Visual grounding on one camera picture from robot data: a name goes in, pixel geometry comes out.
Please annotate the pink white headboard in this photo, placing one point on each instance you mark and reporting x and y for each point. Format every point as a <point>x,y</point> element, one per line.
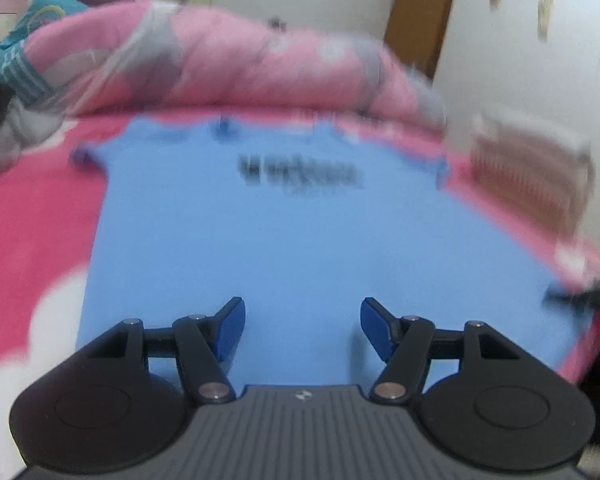
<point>0,15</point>

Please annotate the teal patterned pillow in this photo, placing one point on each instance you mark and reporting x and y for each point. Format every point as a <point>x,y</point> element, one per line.
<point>30,20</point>

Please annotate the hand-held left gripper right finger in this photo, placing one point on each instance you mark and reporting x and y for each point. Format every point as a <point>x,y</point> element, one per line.
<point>375,330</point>

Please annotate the pink floral fleece blanket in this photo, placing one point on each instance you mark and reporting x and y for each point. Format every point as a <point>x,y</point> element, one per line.
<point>30,240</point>

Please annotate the brown wooden door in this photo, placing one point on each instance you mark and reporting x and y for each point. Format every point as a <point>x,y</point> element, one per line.
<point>420,10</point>

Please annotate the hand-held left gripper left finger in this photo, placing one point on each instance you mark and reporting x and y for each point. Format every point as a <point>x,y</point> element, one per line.
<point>230,325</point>

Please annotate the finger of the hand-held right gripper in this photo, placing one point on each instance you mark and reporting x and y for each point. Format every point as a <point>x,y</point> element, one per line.
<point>590,296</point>

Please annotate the pink grey floral quilt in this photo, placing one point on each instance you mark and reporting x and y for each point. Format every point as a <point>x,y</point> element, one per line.
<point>230,60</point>

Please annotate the blue t-shirt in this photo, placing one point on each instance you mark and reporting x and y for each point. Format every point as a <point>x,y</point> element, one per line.
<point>305,240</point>

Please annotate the pink checked folded cloth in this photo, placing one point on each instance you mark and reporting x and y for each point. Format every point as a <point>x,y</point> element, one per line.
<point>525,180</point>

